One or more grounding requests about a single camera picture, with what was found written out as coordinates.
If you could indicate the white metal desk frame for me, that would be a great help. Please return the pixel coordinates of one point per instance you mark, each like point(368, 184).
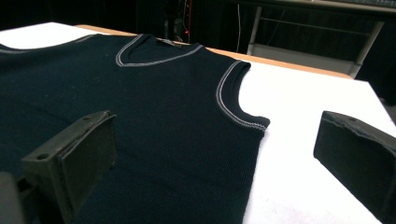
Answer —
point(295, 57)

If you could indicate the white table board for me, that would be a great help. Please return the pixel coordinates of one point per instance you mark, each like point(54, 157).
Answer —
point(311, 99)

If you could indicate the wooden table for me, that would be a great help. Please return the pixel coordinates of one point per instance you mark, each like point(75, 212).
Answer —
point(280, 64)

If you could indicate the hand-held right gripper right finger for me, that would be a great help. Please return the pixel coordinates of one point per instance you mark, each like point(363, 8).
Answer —
point(358, 161)

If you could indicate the dark knit vest white trim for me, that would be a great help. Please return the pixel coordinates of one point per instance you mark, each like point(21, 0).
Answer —
point(171, 124)

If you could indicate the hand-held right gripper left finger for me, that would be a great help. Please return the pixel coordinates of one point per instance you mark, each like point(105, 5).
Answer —
point(81, 155)

